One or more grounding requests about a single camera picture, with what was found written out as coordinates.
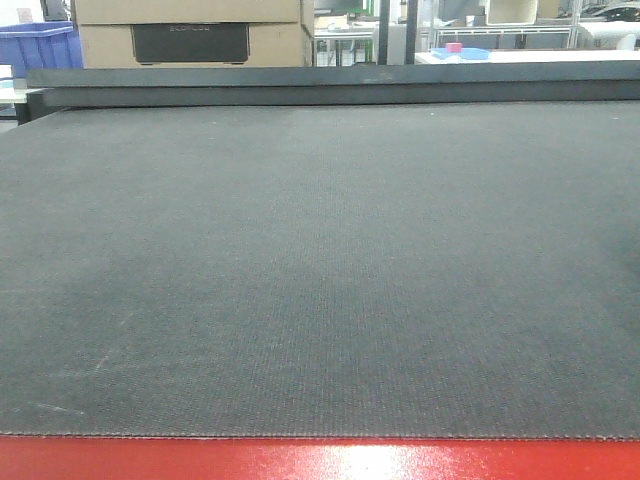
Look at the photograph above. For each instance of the small red block background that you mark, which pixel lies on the small red block background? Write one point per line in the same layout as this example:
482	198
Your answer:
454	47

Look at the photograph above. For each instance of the blue plastic crate background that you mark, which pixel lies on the blue plastic crate background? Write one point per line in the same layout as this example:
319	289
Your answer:
40	45

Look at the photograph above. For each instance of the black conveyor rear rail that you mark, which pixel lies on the black conveyor rear rail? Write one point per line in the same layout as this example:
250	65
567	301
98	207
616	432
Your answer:
591	87

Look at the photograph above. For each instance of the black vertical post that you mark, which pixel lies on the black vertical post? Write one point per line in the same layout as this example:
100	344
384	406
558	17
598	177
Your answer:
411	31

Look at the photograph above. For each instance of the white background table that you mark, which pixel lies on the white background table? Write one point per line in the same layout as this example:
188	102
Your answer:
541	56

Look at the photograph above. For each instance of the black conveyor belt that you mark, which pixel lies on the black conveyor belt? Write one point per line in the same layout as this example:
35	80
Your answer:
452	271

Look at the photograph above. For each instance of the upper cardboard box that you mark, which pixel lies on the upper cardboard box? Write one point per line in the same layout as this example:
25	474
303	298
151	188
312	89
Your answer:
196	11

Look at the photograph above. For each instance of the lower cardboard box black print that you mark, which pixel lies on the lower cardboard box black print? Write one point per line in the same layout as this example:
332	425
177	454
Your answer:
270	45

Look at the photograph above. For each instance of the white metal shelf rack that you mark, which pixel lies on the white metal shelf rack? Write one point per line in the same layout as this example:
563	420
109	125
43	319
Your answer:
506	25

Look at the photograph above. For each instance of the red conveyor front edge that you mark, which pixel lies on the red conveyor front edge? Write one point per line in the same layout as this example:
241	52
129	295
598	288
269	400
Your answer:
24	457

